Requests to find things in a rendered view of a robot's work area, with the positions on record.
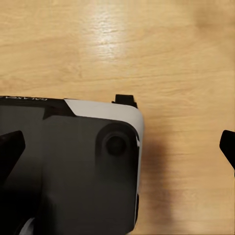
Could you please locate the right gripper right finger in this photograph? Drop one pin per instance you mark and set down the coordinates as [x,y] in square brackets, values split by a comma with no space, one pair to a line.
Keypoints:
[227,146]

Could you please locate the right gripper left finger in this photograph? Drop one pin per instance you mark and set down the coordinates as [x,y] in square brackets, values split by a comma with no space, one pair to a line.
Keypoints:
[12,145]

